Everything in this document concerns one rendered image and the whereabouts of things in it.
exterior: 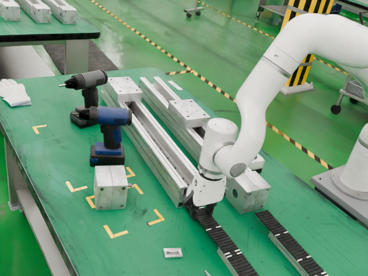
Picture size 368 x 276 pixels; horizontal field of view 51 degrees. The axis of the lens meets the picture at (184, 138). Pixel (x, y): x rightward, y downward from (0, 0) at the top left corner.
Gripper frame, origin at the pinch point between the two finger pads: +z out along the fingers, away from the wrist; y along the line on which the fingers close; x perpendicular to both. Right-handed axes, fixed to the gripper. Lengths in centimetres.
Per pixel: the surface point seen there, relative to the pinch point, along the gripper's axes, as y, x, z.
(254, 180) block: 20.4, 1.9, -6.4
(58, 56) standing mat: 29, 327, 79
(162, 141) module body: 2.2, 34.5, -3.6
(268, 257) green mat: 11.9, -20.4, 3.1
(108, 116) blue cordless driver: -19.8, 33.6, -17.0
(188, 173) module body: 2.2, 14.1, -3.9
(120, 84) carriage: -2, 72, -9
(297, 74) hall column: 263, 217, 62
